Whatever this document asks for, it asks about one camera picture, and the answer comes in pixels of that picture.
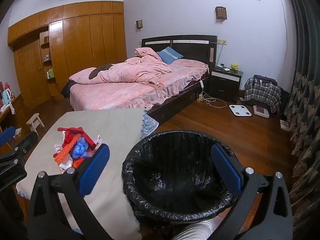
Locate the dark nightstand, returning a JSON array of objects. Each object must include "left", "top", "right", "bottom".
[{"left": 209, "top": 66, "right": 244, "bottom": 104}]

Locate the white wooden stool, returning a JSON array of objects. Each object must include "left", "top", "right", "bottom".
[{"left": 26, "top": 113, "right": 45, "bottom": 135}]

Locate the patterned dark curtain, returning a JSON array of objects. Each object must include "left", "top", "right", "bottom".
[{"left": 282, "top": 0, "right": 320, "bottom": 240}]

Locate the white floor cable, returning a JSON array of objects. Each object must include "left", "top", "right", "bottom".
[{"left": 199, "top": 90, "right": 227, "bottom": 108}]

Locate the dark brown cloth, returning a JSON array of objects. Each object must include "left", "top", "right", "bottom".
[{"left": 89, "top": 64, "right": 114, "bottom": 79}]

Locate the pink duvet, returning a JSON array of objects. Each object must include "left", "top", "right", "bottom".
[{"left": 69, "top": 47, "right": 209, "bottom": 84}]

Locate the blue pillow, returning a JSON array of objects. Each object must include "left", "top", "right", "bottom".
[{"left": 157, "top": 47, "right": 184, "bottom": 65}]

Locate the dark wooden headboard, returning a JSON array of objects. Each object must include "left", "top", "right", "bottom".
[{"left": 141, "top": 35, "right": 217, "bottom": 67}]

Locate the trash bin with black bag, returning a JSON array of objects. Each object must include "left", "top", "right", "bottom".
[{"left": 122, "top": 129, "right": 242, "bottom": 224}]

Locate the wooden wardrobe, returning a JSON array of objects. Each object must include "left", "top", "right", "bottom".
[{"left": 7, "top": 1, "right": 127, "bottom": 108}]

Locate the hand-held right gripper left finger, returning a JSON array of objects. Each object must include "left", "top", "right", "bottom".
[{"left": 27, "top": 143, "right": 118, "bottom": 240}]

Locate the white wall cable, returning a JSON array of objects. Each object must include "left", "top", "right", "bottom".
[{"left": 280, "top": 0, "right": 288, "bottom": 63}]

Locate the bed with pink sheet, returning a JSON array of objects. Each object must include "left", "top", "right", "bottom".
[{"left": 69, "top": 57, "right": 210, "bottom": 125}]

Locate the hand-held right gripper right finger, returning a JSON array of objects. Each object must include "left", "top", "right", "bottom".
[{"left": 211, "top": 143, "right": 293, "bottom": 240}]

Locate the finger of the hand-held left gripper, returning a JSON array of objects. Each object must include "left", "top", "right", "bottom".
[
  {"left": 0, "top": 126, "right": 16, "bottom": 147},
  {"left": 0, "top": 131, "right": 38, "bottom": 167}
]

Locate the bathroom scale with brown centre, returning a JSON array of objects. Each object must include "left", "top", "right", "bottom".
[{"left": 253, "top": 105, "right": 270, "bottom": 118}]

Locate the grey tablecloth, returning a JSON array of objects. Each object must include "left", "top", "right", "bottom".
[{"left": 15, "top": 109, "right": 148, "bottom": 240}]

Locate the blue quilted mat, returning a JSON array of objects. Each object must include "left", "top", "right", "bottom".
[{"left": 140, "top": 112, "right": 160, "bottom": 139}]

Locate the white padded clothing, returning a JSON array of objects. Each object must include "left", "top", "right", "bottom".
[{"left": 172, "top": 219, "right": 218, "bottom": 240}]

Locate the wooden side desk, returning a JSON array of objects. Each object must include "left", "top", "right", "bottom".
[{"left": 0, "top": 95, "right": 25, "bottom": 130}]

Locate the large wall lamp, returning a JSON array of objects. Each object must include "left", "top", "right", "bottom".
[{"left": 215, "top": 6, "right": 227, "bottom": 20}]

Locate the blue crumpled plastic bag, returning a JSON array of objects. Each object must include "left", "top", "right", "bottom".
[{"left": 71, "top": 137, "right": 91, "bottom": 159}]

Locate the white bathroom scale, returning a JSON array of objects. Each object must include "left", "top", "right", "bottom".
[{"left": 229, "top": 104, "right": 252, "bottom": 117}]

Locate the plaid cloth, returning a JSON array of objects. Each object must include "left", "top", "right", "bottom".
[{"left": 244, "top": 77, "right": 282, "bottom": 113}]

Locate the black cloth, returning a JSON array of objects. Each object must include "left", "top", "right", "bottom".
[{"left": 61, "top": 80, "right": 75, "bottom": 99}]

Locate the orange mesh bag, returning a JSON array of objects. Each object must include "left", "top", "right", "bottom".
[{"left": 54, "top": 140, "right": 83, "bottom": 164}]

